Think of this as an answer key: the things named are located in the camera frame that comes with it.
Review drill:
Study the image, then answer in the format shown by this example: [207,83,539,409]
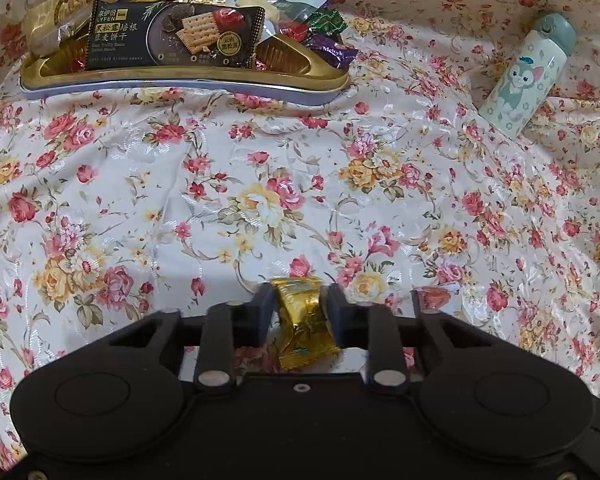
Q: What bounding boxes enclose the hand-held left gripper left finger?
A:
[102,282,280,393]

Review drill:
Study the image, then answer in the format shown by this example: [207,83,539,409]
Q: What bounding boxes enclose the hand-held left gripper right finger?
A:
[321,284,501,393]

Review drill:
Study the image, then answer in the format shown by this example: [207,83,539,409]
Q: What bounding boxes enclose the gold candy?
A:
[271,276,342,373]

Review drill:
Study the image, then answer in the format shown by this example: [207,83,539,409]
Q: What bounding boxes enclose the gold tin box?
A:
[20,40,352,109]

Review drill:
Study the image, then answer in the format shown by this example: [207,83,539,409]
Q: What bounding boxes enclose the floral sofa cover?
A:
[0,0,600,476]

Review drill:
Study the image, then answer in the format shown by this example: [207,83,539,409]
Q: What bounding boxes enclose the purple foil candy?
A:
[306,34,354,69]

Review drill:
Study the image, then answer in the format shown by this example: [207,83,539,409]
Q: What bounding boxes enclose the green foil candy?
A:
[304,9,347,37]

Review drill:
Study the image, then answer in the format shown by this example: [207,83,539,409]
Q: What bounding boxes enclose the black cracker packet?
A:
[86,0,267,69]

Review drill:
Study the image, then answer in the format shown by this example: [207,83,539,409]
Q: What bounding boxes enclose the white cartoon print bottle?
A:
[478,11,577,134]

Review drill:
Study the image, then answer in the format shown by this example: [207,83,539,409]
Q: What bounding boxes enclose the gold brown snack packet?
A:
[21,0,107,57]

